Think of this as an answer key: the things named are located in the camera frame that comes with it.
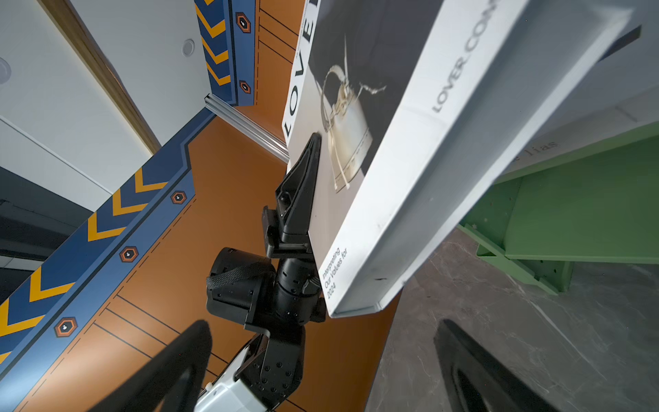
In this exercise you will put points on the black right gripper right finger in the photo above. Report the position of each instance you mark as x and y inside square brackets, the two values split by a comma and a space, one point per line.
[477, 381]

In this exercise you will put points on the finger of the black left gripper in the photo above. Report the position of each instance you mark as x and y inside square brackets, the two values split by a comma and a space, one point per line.
[296, 193]

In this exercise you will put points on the green wooden two-tier shelf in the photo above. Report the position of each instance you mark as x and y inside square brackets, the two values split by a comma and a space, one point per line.
[598, 204]

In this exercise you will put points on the white LOVER book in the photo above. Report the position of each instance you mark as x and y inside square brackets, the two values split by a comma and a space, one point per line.
[421, 105]

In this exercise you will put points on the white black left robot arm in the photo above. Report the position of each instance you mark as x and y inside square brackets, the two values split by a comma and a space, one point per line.
[274, 296]

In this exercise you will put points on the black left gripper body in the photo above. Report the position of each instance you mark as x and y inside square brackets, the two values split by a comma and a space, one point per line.
[286, 237]

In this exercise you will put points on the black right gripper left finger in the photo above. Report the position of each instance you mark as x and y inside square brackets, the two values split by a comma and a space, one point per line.
[171, 381]

